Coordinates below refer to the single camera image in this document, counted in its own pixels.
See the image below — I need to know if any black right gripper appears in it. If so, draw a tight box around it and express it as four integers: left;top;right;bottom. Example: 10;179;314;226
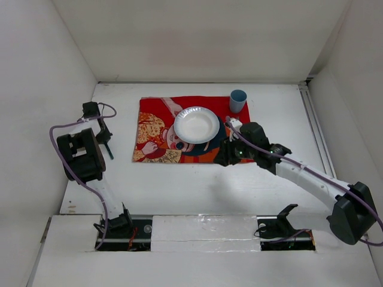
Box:
212;133;257;167

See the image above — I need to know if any white blue-rimmed plate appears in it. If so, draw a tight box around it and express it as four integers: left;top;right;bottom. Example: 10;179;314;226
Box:
173;106;220;144

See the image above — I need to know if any green-handled fork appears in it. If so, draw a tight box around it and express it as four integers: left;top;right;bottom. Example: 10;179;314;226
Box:
104;143;114;160

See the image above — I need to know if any blue plastic cup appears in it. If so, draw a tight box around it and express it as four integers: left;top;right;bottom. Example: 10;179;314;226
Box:
229;90;247;114

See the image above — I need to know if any red patterned cloth placemat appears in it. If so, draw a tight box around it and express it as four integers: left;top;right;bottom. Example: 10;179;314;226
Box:
132;96;250;164

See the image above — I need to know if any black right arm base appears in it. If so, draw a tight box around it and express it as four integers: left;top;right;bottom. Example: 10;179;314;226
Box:
253;204;316;251

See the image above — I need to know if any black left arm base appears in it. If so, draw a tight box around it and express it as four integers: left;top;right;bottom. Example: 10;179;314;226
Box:
93;204;153;252

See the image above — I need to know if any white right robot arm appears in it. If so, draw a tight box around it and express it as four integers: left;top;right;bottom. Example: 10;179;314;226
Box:
214;117;382;245

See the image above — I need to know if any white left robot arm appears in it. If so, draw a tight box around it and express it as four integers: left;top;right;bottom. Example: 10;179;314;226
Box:
50;102;133;237

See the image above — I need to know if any aluminium rail on table edge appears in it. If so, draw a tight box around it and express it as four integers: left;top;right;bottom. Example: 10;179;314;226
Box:
298;81;338;179

